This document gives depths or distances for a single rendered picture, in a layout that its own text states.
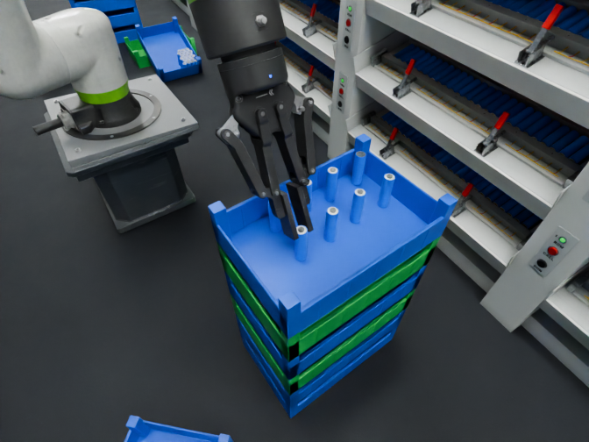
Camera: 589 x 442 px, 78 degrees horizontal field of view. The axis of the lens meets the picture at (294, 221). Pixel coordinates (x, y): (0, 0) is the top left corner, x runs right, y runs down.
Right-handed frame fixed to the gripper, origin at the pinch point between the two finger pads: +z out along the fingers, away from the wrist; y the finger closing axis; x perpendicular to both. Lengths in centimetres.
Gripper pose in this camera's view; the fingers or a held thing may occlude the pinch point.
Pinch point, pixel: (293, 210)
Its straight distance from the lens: 50.2
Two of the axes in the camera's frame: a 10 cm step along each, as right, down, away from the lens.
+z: 2.4, 8.6, 4.5
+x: 5.2, 2.8, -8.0
